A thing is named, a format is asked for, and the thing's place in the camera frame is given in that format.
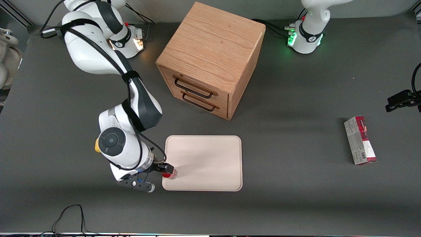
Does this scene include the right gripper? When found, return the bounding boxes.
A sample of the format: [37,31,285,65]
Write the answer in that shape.
[142,162,175,176]

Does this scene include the white rectangular plastic tray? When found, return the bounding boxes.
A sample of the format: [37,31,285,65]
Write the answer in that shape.
[162,135,243,192]

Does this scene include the red and grey carton box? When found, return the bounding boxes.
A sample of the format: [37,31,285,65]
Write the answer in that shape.
[344,116,377,166]

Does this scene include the lower wooden drawer front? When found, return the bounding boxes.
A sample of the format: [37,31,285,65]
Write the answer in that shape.
[164,82,230,119]

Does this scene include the wooden drawer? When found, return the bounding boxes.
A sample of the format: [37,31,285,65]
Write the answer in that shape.
[161,67,230,106]
[164,82,230,119]

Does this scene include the upper wooden drawer front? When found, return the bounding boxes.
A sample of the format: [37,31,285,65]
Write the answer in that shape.
[161,67,230,106]

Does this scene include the wooden two-drawer cabinet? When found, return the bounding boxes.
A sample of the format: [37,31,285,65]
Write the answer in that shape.
[156,2,266,121]

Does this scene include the beige machine casing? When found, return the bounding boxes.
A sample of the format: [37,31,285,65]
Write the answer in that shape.
[0,28,23,90]

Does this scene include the thin black curved cable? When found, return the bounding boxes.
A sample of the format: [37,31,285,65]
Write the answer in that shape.
[411,63,421,96]

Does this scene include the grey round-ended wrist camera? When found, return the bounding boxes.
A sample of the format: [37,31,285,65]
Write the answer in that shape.
[116,177,156,193]

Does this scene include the lower black drawer handle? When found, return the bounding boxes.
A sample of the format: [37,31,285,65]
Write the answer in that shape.
[181,91,220,112]

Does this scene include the black drawer handle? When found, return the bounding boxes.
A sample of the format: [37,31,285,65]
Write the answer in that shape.
[173,76,218,99]
[181,91,220,112]

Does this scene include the upper black drawer handle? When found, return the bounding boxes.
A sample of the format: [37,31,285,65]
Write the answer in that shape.
[173,76,218,99]

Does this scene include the thin black looped cable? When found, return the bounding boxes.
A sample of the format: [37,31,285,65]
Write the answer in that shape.
[51,204,99,236]

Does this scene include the black right base cables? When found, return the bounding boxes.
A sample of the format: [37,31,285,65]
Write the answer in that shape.
[126,4,157,43]

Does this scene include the black base cables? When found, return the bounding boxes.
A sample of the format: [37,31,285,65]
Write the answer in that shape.
[126,4,157,43]
[252,19,295,37]

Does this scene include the black left base cables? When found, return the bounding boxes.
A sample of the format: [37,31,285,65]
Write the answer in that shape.
[252,19,295,37]

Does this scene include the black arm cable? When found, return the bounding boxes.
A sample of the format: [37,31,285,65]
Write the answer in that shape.
[39,0,167,172]

